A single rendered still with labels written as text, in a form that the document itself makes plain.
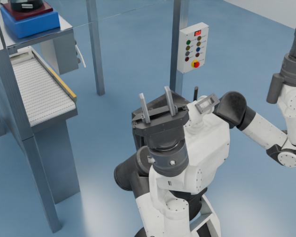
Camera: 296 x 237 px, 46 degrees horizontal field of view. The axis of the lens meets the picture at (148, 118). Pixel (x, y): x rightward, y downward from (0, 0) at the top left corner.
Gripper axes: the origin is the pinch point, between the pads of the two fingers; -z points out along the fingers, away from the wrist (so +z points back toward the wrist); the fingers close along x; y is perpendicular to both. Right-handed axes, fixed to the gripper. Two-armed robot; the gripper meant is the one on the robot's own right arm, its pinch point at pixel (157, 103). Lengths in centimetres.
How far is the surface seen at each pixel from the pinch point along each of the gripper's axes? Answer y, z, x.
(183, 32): -117, 44, 33
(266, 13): -354, 167, 196
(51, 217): -90, 127, -73
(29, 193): -125, 137, -94
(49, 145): -111, 88, -60
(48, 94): -113, 56, -48
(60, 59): -97, 31, -32
